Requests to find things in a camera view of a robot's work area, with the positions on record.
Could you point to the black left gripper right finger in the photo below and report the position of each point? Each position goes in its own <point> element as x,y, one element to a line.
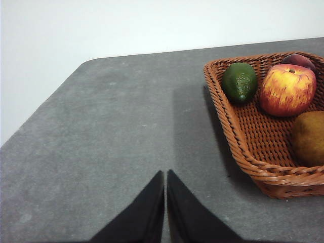
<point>192,222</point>

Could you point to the brown kiwi fruit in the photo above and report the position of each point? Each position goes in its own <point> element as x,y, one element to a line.
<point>311,139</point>

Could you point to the dark red plum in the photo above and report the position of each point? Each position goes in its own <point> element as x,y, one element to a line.
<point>300,60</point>

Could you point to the red yellow apple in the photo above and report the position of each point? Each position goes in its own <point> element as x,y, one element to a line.
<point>286,91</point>

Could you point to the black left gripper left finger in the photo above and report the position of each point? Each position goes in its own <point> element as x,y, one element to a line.
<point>136,222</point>

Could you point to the green avocado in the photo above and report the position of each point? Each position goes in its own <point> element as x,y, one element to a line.
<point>238,81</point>

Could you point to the brown wicker basket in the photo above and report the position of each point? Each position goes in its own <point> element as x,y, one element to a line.
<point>260,136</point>

